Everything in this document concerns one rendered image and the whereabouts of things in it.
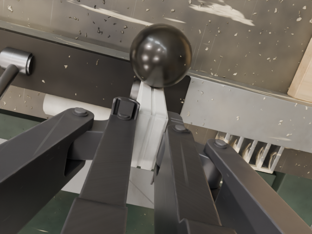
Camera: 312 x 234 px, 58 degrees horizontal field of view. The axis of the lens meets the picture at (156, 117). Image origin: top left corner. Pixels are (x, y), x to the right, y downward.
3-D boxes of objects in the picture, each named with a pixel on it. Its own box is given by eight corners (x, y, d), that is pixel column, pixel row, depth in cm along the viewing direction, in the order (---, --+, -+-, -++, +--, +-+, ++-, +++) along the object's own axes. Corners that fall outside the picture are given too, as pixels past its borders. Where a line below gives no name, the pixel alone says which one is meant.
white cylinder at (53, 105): (50, 108, 33) (117, 123, 34) (41, 117, 30) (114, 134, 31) (53, 84, 32) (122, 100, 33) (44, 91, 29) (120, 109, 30)
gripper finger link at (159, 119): (153, 114, 13) (169, 118, 13) (152, 79, 20) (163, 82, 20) (138, 169, 14) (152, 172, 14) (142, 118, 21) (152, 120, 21)
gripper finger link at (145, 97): (138, 169, 14) (123, 165, 14) (142, 118, 21) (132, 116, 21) (153, 114, 13) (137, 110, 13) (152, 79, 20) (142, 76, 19)
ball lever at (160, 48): (157, 117, 28) (192, 86, 15) (120, 108, 28) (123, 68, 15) (165, 81, 29) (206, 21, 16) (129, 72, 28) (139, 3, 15)
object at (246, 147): (263, 161, 36) (272, 174, 33) (211, 149, 35) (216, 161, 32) (275, 133, 35) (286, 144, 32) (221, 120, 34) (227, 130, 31)
